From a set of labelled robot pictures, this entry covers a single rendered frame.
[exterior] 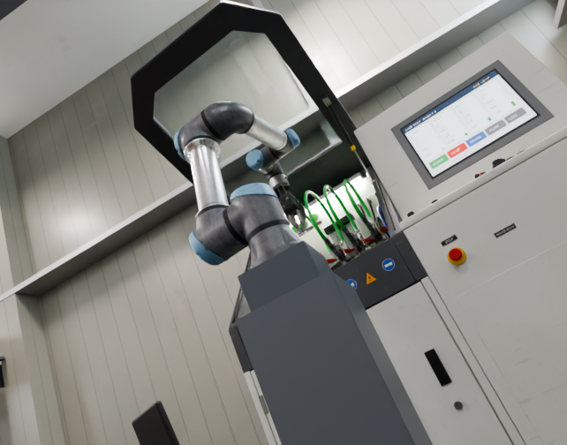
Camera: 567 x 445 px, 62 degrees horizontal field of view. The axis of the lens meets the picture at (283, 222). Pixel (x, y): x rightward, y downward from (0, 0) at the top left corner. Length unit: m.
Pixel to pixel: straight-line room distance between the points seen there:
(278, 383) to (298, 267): 0.25
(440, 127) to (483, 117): 0.15
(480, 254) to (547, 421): 0.45
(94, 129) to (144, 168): 0.95
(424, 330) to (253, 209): 0.64
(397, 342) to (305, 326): 0.54
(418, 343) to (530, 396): 0.31
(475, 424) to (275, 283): 0.70
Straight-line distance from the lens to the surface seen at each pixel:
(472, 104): 1.95
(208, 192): 1.34
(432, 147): 1.88
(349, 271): 1.53
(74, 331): 5.28
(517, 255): 1.46
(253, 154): 1.84
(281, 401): 1.01
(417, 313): 1.47
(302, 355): 0.99
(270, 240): 1.11
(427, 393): 1.47
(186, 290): 4.53
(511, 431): 1.46
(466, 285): 1.46
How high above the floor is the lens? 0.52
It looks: 24 degrees up
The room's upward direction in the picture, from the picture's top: 25 degrees counter-clockwise
